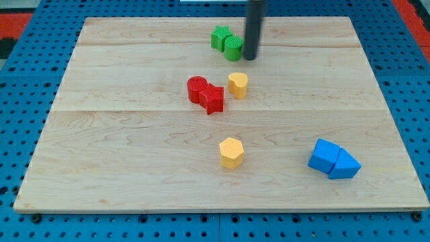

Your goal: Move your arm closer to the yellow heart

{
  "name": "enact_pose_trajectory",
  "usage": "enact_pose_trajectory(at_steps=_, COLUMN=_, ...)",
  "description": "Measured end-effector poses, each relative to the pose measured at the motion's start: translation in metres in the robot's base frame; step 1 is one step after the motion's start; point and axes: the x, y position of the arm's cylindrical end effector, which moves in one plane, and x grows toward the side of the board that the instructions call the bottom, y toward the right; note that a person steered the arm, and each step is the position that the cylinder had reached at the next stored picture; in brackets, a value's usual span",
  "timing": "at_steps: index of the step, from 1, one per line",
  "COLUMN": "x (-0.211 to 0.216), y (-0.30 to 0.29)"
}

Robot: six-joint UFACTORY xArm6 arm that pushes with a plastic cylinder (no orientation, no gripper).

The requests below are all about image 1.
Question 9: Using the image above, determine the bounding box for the yellow heart block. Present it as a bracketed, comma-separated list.
[228, 73, 249, 99]

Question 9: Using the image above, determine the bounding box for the red star block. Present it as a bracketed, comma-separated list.
[199, 84, 224, 115]

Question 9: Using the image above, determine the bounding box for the yellow hexagon block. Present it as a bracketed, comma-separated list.
[219, 137, 245, 169]

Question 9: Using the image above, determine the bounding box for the red cylinder block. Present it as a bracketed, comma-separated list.
[187, 75, 208, 104]

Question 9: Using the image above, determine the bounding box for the light wooden board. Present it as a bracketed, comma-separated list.
[13, 17, 429, 214]

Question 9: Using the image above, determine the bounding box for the green cylinder block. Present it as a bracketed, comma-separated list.
[224, 36, 243, 61]

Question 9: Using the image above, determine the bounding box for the green star block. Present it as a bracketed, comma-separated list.
[210, 26, 232, 52]

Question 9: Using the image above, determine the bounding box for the blue cube block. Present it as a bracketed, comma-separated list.
[308, 138, 341, 174]

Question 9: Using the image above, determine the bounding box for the dark grey cylindrical robot stick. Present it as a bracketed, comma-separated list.
[243, 0, 266, 61]

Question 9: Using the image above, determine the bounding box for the blue triangular prism block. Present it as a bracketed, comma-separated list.
[328, 148, 361, 179]

